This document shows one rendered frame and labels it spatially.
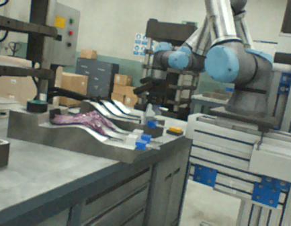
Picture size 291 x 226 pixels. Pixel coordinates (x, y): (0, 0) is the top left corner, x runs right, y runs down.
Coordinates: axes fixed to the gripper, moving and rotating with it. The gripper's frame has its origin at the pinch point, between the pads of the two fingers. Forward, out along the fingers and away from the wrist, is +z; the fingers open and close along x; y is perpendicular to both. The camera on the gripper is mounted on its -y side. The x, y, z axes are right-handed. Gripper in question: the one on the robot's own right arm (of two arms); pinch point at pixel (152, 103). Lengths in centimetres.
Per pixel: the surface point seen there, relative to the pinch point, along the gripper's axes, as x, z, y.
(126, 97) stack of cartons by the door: 558, 70, -341
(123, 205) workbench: -45, 42, 15
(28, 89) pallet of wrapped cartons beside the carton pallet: 200, 47, -327
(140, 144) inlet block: -58, 9, 25
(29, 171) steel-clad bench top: -95, 15, 9
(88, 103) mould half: -35.9, 2.6, -18.4
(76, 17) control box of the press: 9, -47, -73
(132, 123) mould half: -35.9, 6.7, 8.6
